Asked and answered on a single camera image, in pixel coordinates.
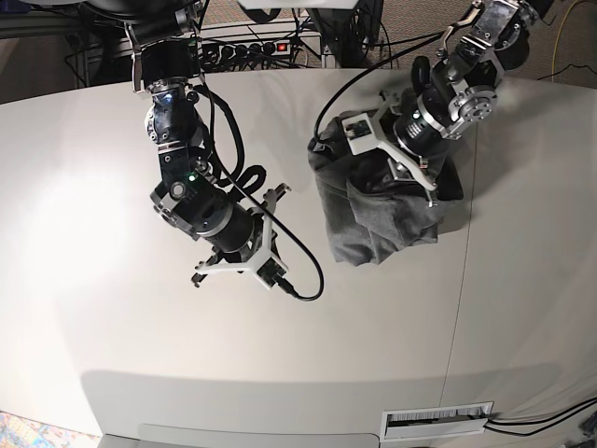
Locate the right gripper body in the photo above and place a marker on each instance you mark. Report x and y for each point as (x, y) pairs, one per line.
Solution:
(241, 239)

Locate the white cable grommet tray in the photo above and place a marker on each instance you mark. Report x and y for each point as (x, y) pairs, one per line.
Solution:
(435, 423)

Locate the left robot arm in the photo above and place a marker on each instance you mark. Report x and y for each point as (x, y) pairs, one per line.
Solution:
(460, 89)

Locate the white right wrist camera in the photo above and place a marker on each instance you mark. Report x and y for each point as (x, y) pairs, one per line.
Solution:
(271, 272)

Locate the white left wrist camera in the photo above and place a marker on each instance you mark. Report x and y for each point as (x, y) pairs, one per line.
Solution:
(359, 134)

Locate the black power strip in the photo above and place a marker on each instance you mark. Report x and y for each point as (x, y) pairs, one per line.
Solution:
(219, 57)

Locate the grey T-shirt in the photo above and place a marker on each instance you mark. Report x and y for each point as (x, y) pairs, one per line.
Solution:
(369, 215)

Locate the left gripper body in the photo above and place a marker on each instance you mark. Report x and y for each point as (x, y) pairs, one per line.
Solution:
(409, 139)

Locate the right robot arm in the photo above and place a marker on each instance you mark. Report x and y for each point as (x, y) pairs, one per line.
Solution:
(194, 195)

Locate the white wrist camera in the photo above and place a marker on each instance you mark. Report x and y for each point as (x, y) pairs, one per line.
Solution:
(359, 134)
(271, 272)

